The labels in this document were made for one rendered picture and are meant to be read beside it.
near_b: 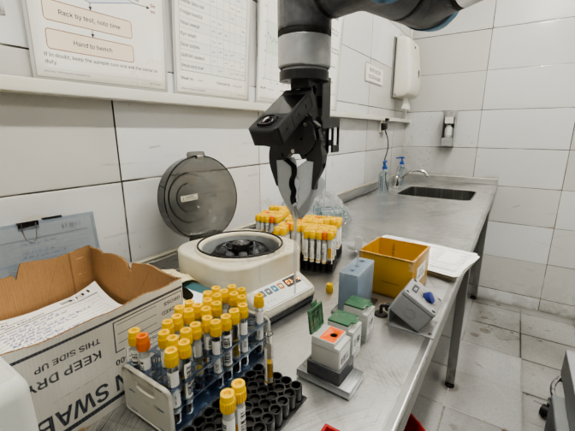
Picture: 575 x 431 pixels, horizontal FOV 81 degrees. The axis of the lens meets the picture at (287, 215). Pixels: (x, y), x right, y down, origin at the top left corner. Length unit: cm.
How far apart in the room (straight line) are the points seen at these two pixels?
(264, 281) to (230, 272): 8
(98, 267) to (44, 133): 28
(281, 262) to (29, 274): 47
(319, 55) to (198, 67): 58
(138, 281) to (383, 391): 45
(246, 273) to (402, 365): 32
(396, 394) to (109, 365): 40
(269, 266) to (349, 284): 17
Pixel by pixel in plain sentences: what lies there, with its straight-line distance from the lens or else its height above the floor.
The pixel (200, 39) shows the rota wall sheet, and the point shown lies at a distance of 105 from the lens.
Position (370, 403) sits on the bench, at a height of 88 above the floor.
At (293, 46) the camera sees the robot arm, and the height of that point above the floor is 136.
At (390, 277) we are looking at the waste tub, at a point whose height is 93.
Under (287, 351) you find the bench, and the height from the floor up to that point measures 88.
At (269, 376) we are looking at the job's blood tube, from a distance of 53.
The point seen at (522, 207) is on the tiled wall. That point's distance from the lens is 287.
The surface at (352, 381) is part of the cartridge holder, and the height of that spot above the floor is 89.
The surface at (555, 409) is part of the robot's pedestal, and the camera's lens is 66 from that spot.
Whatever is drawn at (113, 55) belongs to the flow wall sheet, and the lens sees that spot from 89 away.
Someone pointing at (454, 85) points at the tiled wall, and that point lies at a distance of 287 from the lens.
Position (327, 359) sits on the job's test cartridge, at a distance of 55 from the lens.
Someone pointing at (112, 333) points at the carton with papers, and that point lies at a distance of 53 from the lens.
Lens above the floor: 125
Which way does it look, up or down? 14 degrees down
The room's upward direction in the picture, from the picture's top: straight up
